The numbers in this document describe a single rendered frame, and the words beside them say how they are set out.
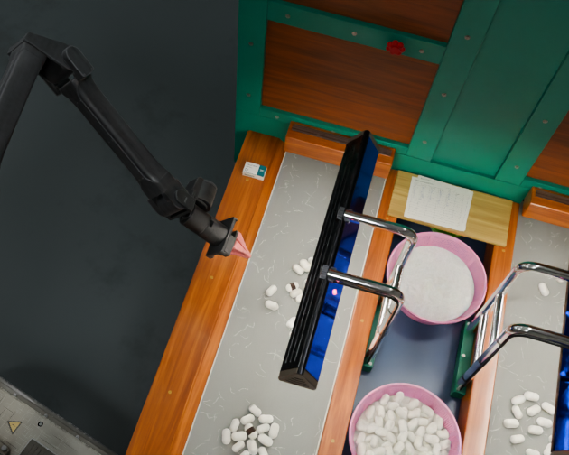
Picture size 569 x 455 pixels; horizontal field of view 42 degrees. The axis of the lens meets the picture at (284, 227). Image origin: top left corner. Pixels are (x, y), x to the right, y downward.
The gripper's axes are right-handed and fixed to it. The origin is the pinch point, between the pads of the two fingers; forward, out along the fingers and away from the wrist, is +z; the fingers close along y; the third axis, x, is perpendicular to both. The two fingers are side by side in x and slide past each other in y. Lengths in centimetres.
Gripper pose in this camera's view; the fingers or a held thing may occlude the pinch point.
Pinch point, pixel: (247, 255)
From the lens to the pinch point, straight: 185.1
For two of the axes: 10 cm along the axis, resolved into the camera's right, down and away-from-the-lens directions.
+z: 6.9, 5.3, 4.9
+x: -6.7, 2.0, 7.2
